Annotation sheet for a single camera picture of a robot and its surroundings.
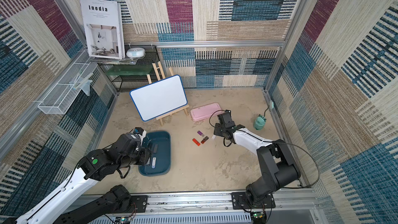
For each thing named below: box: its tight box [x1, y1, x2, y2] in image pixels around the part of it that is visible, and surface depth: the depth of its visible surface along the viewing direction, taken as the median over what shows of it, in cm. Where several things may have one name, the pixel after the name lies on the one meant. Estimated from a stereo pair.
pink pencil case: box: [190, 102, 223, 122], surface depth 109 cm
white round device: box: [125, 47, 146, 59], surface depth 90 cm
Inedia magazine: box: [80, 0, 126, 60], surface depth 79 cm
